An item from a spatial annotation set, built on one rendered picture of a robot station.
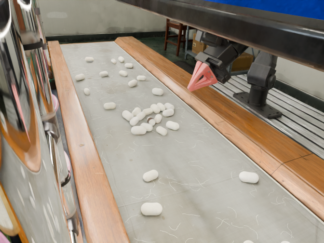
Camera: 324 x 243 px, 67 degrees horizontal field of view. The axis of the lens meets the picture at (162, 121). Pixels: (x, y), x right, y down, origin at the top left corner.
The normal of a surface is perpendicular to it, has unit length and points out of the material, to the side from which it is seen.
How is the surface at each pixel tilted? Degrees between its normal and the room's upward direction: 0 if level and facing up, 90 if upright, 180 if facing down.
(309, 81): 89
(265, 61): 66
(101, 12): 89
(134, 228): 0
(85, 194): 0
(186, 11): 90
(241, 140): 45
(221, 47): 40
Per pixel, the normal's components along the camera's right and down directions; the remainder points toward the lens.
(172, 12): -0.91, 0.18
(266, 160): -0.62, -0.48
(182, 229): 0.03, -0.86
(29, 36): 0.78, 0.34
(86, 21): 0.38, 0.47
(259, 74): -0.64, -0.04
